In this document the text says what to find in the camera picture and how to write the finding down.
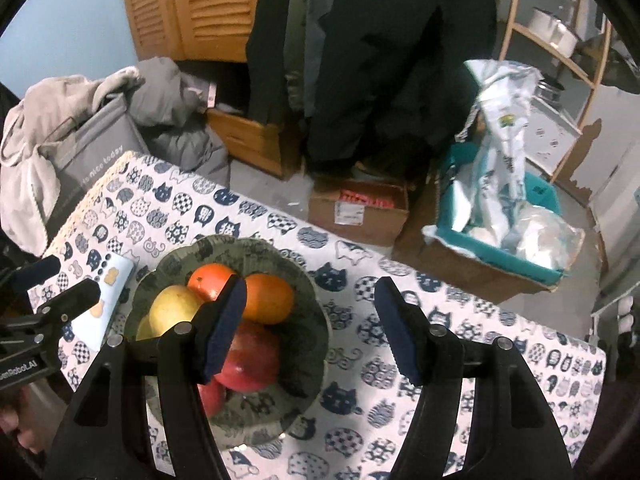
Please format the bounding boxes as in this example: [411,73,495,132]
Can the large orange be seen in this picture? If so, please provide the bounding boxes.
[242,273,295,325]

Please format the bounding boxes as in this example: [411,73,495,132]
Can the person's left hand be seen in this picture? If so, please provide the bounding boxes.
[1,387,43,455]

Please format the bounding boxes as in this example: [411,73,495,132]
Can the white card with ducks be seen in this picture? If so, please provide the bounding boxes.
[85,252,134,351]

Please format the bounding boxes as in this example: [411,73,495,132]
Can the small red apple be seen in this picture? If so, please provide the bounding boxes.
[198,378,227,417]

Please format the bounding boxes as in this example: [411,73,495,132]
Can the beige cloth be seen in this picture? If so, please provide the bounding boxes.
[1,66,142,256]

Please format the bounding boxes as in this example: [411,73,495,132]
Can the yellow green mango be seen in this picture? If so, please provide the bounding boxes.
[149,285,204,336]

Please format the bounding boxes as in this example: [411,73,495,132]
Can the large red apple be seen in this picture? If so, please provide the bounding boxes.
[215,321,280,393]

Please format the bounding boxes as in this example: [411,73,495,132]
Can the cat pattern tablecloth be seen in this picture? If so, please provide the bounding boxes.
[29,152,606,479]

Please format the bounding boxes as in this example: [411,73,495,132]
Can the grey fabric storage bag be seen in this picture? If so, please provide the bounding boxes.
[47,93,149,240]

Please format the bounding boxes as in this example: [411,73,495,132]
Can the teal cardboard box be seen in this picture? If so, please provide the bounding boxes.
[421,143,585,287]

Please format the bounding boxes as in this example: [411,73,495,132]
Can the green glass bowl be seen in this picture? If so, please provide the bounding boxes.
[125,235,331,450]

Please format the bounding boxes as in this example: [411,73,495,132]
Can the white plastic bags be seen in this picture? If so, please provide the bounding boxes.
[424,58,586,271]

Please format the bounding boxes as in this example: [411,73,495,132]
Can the grey jacket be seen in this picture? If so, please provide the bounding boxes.
[127,58,230,186]

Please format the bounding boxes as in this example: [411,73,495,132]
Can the brown cardboard box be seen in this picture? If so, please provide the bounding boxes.
[308,177,409,247]

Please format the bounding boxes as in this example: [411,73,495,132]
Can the wooden drawer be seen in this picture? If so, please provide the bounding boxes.
[207,110,302,180]

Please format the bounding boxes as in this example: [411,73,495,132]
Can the wooden louvered cabinet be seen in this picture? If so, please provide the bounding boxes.
[124,0,257,63]

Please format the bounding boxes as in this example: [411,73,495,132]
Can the wooden shelf rack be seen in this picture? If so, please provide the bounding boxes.
[497,0,613,193]

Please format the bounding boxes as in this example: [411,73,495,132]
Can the dark hanging coats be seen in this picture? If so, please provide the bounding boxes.
[246,0,497,183]

